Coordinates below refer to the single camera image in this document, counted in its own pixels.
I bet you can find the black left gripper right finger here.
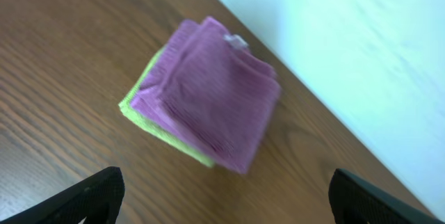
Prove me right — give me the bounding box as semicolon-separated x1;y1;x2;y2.
328;168;444;224

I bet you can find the purple microfiber cloth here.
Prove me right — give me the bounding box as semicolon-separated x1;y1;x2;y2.
130;17;281;173

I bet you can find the folded green cloth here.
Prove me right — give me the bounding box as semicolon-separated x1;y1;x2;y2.
118;48;215;168

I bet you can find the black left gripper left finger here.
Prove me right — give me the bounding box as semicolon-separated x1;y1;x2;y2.
1;166;125;224

